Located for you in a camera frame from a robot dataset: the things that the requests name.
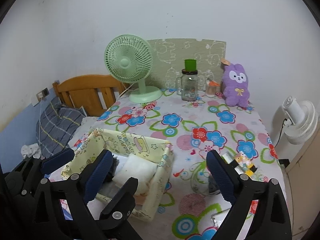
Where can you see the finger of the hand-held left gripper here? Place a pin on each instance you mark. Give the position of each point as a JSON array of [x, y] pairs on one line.
[[57, 158], [122, 200]]

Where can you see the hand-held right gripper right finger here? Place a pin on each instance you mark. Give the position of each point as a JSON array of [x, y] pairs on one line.
[[221, 177]]

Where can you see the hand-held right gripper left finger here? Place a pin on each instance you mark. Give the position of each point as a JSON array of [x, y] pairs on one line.
[[98, 177]]

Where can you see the pink packet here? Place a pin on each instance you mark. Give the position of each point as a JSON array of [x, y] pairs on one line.
[[140, 198]]

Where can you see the yellow cartoon tissue pack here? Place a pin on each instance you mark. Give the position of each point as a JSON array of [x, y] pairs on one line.
[[246, 165]]

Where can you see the white face mask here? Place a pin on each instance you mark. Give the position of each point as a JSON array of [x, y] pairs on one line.
[[137, 170]]

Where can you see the yellow fabric storage box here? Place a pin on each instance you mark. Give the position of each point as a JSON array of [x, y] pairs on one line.
[[140, 145]]

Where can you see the white crumpled cloth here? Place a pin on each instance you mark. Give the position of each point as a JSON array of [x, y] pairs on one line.
[[30, 150]]

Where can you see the grey plaid pillow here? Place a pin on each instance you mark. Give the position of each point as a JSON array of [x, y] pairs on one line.
[[57, 125]]

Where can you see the white bed sheet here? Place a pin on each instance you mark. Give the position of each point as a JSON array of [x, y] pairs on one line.
[[90, 122]]

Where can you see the floral tablecloth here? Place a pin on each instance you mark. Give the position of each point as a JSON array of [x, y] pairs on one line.
[[187, 140]]

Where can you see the wooden bed headboard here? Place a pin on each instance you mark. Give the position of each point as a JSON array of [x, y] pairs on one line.
[[85, 90]]

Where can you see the beige door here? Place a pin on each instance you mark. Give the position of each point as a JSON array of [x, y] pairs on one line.
[[305, 180]]

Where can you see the small jar with orange lid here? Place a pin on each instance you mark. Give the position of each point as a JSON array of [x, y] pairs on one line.
[[211, 88]]

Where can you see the purple plush bunny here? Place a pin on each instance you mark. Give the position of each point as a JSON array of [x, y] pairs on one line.
[[236, 87]]

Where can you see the white standing fan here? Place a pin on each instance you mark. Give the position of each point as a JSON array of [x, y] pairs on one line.
[[300, 122]]

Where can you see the glass mug jar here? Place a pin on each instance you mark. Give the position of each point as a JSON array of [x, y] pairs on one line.
[[188, 86]]

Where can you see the green plastic cup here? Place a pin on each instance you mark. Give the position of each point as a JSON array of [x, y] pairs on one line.
[[190, 65]]

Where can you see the green desk fan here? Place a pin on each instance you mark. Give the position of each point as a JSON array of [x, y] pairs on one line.
[[127, 60]]

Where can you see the green printed board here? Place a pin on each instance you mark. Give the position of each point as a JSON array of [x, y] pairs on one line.
[[175, 52]]

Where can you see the black metal frame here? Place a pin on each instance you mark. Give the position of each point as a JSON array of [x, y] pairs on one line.
[[284, 163]]

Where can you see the wall socket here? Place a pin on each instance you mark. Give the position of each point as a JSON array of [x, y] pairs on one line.
[[43, 93]]

